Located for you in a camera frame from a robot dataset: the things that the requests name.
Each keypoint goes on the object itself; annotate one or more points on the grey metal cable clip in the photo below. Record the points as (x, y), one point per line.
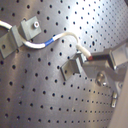
(17, 35)
(73, 65)

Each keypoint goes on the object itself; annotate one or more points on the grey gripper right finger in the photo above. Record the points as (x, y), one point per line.
(104, 55)

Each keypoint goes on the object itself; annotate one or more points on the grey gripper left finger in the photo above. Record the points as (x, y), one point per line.
(92, 68)

